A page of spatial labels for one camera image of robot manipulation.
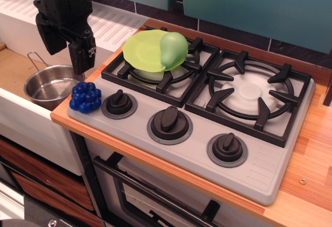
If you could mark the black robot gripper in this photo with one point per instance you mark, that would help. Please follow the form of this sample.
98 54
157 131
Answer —
62 21

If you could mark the blue toy blueberry cluster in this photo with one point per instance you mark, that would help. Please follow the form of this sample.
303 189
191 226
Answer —
85 97

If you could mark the green toy pear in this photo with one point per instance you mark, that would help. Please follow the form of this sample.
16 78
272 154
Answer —
174 49

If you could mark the small steel pot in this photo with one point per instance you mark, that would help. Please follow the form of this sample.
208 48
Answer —
48 87

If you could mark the lime green plastic plate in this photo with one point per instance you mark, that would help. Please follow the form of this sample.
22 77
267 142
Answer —
142 50

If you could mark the white toy sink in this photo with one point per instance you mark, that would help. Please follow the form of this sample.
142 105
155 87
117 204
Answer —
25 122

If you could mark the black left stove knob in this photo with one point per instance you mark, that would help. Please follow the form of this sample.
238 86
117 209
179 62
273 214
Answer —
119 105

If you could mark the black stove knob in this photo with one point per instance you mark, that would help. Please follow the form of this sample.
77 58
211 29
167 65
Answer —
227 150
119 105
170 126

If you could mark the black left burner grate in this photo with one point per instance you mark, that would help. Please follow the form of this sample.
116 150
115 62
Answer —
172 87

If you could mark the black burner grate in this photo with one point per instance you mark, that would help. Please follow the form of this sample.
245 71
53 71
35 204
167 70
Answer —
172 87
258 98

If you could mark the wooden drawer front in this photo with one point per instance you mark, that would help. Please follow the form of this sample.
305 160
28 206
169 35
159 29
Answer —
50 184

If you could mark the black middle stove knob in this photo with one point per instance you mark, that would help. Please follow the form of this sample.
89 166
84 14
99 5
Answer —
170 126

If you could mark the toy oven door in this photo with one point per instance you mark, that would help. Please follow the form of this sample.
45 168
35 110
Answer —
145 197

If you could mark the black right stove knob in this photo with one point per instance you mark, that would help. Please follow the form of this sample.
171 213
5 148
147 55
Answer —
227 150

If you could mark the black right burner grate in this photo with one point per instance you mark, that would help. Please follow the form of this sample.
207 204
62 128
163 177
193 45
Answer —
258 98

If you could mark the grey toy stove top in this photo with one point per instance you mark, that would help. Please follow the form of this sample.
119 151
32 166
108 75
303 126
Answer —
258 178

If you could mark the black oven door handle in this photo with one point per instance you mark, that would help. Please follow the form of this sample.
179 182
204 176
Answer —
205 219

